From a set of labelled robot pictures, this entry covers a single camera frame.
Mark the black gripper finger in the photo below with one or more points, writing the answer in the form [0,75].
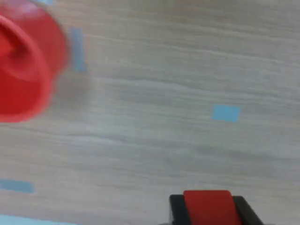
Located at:
[178,211]
[247,213]

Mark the red cube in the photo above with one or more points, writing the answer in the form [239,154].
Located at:
[211,207]

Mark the small tape piece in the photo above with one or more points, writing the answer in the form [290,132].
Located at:
[16,186]
[45,2]
[78,49]
[226,113]

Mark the red plastic cup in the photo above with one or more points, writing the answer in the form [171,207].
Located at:
[23,70]

